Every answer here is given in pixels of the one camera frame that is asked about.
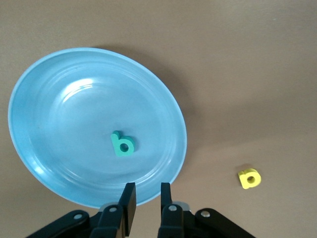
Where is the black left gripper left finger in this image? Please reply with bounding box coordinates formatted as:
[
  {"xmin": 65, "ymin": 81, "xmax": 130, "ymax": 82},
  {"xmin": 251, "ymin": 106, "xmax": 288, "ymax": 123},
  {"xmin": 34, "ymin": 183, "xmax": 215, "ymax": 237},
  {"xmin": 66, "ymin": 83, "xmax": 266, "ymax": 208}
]
[{"xmin": 90, "ymin": 182, "xmax": 137, "ymax": 238}]

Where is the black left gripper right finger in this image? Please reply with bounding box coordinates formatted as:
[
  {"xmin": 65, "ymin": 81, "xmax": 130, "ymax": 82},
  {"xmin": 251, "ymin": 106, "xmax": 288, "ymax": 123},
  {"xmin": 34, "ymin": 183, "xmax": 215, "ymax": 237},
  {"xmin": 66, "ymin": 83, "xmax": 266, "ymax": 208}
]
[{"xmin": 158, "ymin": 182, "xmax": 191, "ymax": 238}]

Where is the teal foam letter b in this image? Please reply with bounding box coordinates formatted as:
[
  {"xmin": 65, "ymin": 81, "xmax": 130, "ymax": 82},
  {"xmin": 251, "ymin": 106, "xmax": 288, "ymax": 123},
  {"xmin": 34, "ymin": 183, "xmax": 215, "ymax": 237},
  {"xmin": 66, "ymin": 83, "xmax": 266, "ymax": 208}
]
[{"xmin": 110, "ymin": 130, "xmax": 136, "ymax": 158}]

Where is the yellow foam letter a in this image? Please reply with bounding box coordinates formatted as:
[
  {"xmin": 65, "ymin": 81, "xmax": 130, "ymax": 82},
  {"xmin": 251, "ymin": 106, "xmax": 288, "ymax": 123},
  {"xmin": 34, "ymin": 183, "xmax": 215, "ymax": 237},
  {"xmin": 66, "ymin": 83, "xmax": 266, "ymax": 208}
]
[{"xmin": 237, "ymin": 168, "xmax": 262, "ymax": 190}]

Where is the blue plate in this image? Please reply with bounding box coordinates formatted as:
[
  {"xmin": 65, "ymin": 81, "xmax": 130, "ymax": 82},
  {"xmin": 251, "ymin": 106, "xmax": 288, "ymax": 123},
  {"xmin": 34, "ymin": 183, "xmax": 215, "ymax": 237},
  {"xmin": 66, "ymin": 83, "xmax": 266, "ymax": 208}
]
[{"xmin": 7, "ymin": 47, "xmax": 188, "ymax": 209}]

